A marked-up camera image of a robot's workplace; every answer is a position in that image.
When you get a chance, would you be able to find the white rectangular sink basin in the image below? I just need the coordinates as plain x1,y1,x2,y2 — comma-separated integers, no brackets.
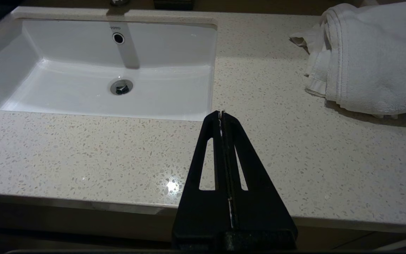
0,18,218,121

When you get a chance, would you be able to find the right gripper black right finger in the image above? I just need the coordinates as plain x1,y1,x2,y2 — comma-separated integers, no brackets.
222,111,298,250

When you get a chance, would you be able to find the chrome sink drain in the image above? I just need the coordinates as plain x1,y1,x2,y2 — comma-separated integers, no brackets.
110,79,134,96

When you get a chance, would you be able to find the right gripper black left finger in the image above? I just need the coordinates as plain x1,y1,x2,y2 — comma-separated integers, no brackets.
172,111,233,249

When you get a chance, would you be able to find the white crumpled towel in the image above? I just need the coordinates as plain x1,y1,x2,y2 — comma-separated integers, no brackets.
289,2,406,119

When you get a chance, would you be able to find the black square soap dish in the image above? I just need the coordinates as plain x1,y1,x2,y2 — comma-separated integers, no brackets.
153,0,196,10

